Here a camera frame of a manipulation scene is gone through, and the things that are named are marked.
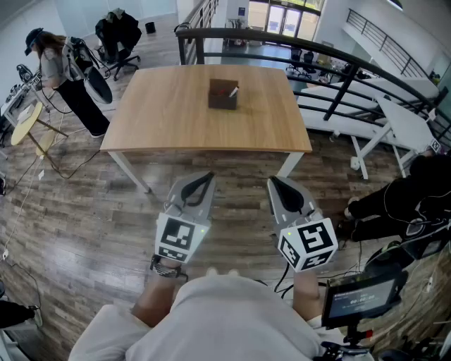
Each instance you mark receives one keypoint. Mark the person's left forearm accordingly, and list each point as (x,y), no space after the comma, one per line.
(155,296)

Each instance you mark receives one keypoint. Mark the white folding table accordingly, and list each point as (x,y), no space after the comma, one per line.
(405,123)

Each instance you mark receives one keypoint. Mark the black staircase railing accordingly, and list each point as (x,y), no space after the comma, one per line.
(384,40)

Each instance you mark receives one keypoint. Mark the small white box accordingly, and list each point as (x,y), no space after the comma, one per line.
(25,115)

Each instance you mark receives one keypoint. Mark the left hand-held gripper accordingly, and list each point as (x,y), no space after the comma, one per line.
(176,234)

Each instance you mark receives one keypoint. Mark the black monitor mount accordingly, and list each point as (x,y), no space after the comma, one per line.
(352,343)

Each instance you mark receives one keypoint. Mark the person's white shirt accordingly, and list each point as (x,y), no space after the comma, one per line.
(218,324)

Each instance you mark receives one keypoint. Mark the black office chair with jackets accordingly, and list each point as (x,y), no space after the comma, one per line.
(118,33)

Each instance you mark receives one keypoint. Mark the person's white shoe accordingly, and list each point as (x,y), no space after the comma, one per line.
(213,271)

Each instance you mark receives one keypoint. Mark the white table leg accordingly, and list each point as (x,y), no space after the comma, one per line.
(132,172)
(290,164)

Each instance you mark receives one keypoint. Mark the brown pen holder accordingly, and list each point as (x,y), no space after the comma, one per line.
(222,102)

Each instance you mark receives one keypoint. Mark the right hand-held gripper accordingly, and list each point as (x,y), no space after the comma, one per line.
(310,243)

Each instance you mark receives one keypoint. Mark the white pen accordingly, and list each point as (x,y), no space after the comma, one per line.
(233,91)

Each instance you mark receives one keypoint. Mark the person's right forearm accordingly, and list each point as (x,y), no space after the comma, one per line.
(308,296)

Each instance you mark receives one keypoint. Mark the dark beaded wristband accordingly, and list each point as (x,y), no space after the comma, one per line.
(165,269)

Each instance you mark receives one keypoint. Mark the black monitor screen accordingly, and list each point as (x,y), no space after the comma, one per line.
(363,299)

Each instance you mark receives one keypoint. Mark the round yellow side table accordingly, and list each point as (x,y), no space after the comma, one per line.
(26,121)

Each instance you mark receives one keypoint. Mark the black oval panel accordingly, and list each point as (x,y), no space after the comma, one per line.
(100,86)

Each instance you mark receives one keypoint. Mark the black waste bin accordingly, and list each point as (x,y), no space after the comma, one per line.
(151,27)

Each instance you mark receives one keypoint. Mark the glass entrance doors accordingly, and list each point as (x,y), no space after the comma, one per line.
(285,19)

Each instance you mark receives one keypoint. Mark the black curved metal railing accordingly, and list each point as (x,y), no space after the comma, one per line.
(345,53)

